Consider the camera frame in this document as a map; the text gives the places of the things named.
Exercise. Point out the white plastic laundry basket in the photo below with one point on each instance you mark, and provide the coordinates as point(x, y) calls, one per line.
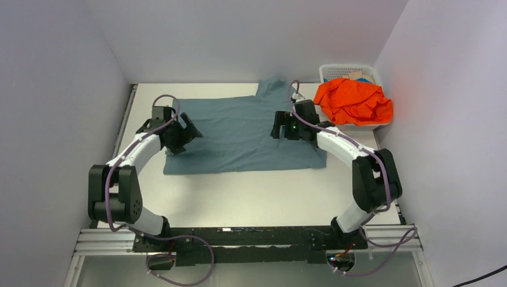
point(330, 72)

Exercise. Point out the blue garment in basket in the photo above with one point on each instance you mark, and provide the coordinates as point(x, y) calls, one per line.
point(364, 80)

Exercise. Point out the orange t shirt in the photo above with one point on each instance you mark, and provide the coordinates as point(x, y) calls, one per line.
point(346, 101)

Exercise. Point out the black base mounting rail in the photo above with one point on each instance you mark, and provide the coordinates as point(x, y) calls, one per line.
point(193, 245)

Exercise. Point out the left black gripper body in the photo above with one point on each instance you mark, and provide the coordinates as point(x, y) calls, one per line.
point(175, 130)

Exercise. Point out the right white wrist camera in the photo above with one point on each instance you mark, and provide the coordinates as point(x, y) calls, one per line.
point(296, 97)

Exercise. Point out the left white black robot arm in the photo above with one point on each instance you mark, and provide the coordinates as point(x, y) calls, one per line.
point(114, 193)

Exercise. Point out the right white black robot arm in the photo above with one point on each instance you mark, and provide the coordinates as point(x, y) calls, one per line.
point(375, 179)

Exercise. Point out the aluminium frame rail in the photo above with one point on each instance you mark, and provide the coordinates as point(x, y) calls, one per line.
point(102, 241)

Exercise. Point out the grey-blue t shirt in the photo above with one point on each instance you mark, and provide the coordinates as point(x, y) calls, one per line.
point(236, 135)

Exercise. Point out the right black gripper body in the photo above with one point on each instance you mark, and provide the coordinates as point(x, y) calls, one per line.
point(293, 127)

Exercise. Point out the tan item in basket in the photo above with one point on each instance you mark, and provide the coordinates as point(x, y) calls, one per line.
point(358, 74)

